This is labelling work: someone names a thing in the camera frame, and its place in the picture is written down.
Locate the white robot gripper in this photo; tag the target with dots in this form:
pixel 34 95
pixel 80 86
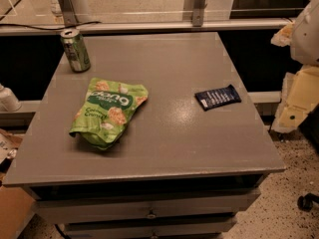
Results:
pixel 306 39

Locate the dark blue snack bar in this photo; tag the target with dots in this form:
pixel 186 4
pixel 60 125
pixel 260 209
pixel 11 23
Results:
pixel 216 98

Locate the black chair caster wheel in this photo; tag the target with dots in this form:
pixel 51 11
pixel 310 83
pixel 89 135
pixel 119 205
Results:
pixel 305 203

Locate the grey drawer cabinet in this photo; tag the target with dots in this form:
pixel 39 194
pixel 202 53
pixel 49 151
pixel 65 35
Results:
pixel 177 172

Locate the green snack bag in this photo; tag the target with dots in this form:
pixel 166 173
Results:
pixel 106 112

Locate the green soda can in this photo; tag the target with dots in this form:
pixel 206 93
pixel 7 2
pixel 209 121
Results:
pixel 75 50

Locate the white bottle at left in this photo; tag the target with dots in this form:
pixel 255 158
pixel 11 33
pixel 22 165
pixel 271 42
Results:
pixel 8 100

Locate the brown cardboard box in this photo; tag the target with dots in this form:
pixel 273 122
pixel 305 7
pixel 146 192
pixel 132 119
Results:
pixel 15 204

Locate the grey metal bracket centre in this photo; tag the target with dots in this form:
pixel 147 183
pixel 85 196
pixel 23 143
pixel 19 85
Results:
pixel 198 12

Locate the grey metal bracket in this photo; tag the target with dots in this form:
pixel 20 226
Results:
pixel 198 12
pixel 68 12

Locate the grey metal bracket left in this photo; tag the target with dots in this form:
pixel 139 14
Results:
pixel 68 12

